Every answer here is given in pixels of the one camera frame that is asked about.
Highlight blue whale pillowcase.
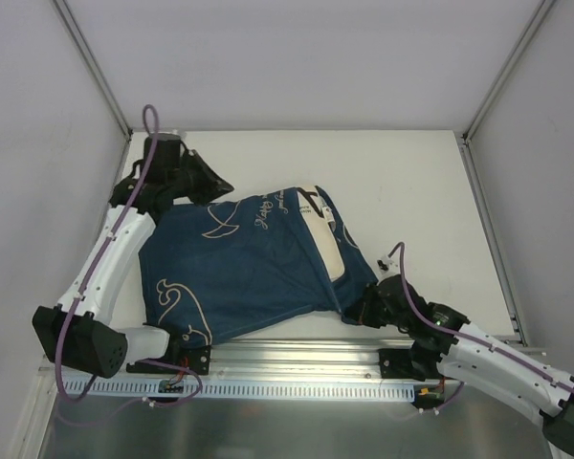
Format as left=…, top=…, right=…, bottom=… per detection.
left=139, top=186, right=376, bottom=349

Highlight cream white pillow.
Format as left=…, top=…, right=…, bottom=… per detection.
left=296, top=186, right=345, bottom=281

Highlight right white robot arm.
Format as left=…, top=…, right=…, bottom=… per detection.
left=342, top=272, right=574, bottom=457

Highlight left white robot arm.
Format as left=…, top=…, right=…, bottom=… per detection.
left=32, top=133, right=233, bottom=379

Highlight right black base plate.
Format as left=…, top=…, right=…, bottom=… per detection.
left=378, top=347, right=454, bottom=382

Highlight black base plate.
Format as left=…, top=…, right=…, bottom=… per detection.
left=125, top=346, right=211, bottom=376
left=378, top=347, right=454, bottom=382

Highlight left aluminium frame post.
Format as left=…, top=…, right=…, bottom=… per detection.
left=50, top=0, right=133, bottom=140

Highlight aluminium frame post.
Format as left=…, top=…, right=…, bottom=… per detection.
left=461, top=0, right=558, bottom=143
left=50, top=0, right=133, bottom=140

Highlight aluminium mounting rail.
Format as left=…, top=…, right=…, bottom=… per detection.
left=37, top=338, right=546, bottom=383

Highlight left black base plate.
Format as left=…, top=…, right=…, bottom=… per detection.
left=125, top=346, right=211, bottom=376

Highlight white slotted cable duct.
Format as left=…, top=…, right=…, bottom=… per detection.
left=56, top=377, right=417, bottom=403

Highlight right aluminium frame post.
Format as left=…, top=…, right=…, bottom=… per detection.
left=461, top=0, right=558, bottom=143

